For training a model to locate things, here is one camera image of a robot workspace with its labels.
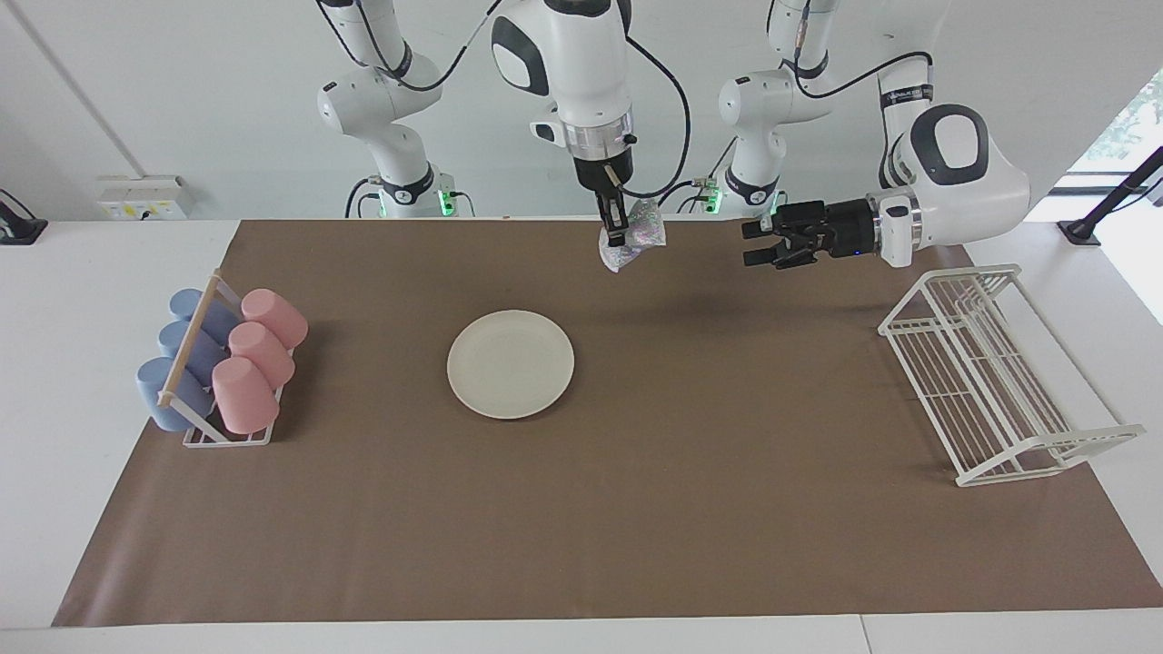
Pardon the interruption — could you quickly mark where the black stand pole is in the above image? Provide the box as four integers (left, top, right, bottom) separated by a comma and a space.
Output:
1059, 145, 1163, 246

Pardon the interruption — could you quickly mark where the silver mesh sponge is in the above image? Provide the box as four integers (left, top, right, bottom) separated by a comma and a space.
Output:
598, 200, 667, 273

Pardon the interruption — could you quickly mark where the brown table mat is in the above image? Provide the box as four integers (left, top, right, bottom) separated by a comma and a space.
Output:
52, 218, 1163, 628

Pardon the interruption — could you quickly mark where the white wire dish rack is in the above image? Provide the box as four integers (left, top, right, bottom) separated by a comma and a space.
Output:
878, 263, 1148, 488

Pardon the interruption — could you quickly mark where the white cup holder rack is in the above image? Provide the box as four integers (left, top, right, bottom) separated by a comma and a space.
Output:
180, 271, 275, 449

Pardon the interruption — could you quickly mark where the blue cup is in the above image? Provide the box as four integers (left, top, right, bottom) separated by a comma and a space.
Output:
159, 320, 230, 384
136, 357, 216, 432
169, 289, 241, 342

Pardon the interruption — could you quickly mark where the black base cable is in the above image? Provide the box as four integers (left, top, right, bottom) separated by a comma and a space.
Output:
656, 136, 739, 216
343, 176, 384, 220

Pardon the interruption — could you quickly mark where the round cream plate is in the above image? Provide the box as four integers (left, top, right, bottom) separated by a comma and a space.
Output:
446, 310, 576, 421

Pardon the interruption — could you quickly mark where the wooden rack bar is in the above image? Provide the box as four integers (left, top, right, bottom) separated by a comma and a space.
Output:
157, 270, 224, 407

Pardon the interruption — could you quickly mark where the pink cup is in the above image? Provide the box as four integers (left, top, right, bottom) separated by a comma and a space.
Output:
228, 322, 297, 390
241, 289, 309, 351
212, 356, 281, 435

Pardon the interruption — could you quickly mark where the white wall outlet box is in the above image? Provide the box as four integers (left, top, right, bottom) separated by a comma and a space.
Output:
97, 176, 190, 222

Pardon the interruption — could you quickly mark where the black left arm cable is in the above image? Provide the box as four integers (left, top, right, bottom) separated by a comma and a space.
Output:
780, 0, 937, 101

